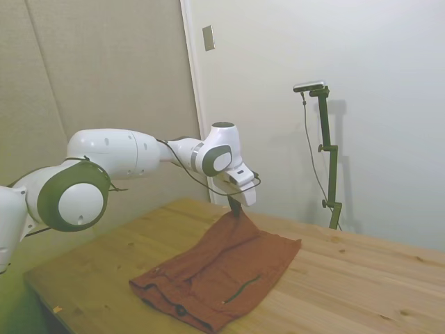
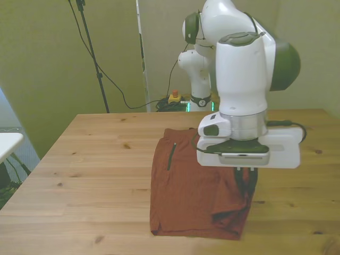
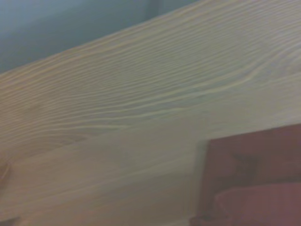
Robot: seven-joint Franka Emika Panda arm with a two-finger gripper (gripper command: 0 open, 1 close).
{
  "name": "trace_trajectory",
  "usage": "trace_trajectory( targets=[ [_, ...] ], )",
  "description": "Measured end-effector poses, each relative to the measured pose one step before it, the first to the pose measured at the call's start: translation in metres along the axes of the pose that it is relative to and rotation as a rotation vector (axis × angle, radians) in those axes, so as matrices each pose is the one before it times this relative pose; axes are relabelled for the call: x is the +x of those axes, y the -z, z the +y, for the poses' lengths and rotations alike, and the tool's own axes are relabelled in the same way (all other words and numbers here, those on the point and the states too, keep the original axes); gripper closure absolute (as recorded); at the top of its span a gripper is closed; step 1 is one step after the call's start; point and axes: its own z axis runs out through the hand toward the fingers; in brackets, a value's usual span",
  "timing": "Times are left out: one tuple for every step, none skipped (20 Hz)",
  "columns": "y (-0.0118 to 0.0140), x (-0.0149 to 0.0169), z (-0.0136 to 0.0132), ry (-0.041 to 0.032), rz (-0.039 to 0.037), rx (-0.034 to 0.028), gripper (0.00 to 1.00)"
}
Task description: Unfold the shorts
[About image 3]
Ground rust red shorts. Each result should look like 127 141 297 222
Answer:
189 123 301 226

